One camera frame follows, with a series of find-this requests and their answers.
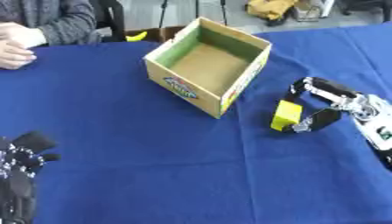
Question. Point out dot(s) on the person's hand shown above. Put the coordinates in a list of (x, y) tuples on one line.
[(16, 45)]

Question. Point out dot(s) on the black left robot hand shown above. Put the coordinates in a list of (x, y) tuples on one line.
[(20, 172)]

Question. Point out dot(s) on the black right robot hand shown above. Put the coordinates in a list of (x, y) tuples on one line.
[(326, 84)]

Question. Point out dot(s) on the yellow block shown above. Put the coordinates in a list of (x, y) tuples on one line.
[(286, 116)]

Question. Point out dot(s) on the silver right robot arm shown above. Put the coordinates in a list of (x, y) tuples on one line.
[(377, 125)]

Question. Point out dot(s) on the tan cardboard box green inside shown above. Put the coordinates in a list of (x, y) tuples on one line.
[(209, 65)]

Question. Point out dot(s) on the brown cardboard box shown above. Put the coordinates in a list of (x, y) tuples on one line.
[(153, 32)]

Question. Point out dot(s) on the person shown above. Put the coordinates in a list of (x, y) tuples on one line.
[(48, 22)]

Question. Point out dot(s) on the yellow bag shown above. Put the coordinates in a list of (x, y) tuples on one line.
[(269, 8)]

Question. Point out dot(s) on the black chair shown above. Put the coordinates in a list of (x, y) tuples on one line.
[(111, 19)]

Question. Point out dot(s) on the yellow banana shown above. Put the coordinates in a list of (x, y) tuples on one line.
[(137, 36)]

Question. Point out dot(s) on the black tripod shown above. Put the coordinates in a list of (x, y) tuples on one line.
[(196, 11)]

